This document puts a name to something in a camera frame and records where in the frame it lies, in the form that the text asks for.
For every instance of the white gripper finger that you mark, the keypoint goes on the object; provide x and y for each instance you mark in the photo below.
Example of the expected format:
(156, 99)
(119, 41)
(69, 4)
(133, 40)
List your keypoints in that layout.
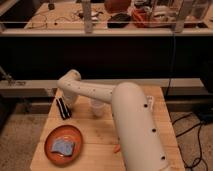
(69, 98)
(97, 107)

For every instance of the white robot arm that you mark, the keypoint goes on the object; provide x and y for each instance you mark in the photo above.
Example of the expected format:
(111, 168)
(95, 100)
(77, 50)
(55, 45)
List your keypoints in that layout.
(141, 146)

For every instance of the orange plate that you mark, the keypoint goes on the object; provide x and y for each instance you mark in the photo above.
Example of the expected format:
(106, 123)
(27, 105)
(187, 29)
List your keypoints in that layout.
(68, 133)

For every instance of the orange carrot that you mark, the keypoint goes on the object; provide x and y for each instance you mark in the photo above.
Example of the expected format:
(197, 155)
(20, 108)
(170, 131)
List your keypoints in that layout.
(117, 148)

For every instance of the blue sponge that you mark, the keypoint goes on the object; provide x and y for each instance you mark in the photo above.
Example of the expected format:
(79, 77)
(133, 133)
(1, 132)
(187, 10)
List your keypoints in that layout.
(63, 147)

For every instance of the black bowl on shelf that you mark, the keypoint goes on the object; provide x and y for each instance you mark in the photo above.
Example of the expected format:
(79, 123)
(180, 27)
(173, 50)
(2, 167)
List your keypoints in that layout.
(119, 20)

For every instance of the red container on shelf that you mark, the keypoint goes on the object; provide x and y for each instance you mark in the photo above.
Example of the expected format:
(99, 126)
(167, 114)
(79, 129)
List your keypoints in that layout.
(142, 18)

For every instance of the brown pot on shelf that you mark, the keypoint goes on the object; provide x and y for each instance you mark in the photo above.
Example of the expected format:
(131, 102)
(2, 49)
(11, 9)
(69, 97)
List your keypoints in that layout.
(114, 6)

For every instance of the metal post left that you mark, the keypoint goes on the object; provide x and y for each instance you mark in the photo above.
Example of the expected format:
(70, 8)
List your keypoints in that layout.
(88, 25)

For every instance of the metal post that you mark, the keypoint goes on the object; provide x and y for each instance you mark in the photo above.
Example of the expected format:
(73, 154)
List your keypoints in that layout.
(182, 15)
(88, 25)

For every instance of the metal post right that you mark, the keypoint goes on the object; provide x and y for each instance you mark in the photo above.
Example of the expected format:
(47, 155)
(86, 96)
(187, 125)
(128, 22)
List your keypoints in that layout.
(182, 15)

